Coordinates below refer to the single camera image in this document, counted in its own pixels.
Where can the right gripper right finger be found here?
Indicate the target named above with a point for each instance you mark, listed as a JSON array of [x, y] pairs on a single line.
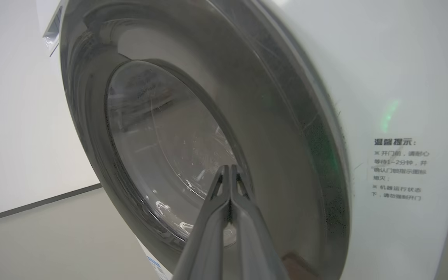
[[253, 245]]

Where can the black round glass washer door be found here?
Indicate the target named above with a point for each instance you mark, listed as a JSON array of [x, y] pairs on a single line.
[[266, 116]]

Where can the black text warning sticker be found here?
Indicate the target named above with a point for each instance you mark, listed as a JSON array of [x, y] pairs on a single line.
[[401, 171]]

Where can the blue energy label sticker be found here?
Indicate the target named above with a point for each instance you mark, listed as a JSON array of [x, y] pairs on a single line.
[[154, 266]]

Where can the white front-load washing machine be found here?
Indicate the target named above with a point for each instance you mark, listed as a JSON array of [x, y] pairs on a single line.
[[383, 58]]

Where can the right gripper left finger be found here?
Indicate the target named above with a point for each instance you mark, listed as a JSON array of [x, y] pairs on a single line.
[[206, 245]]

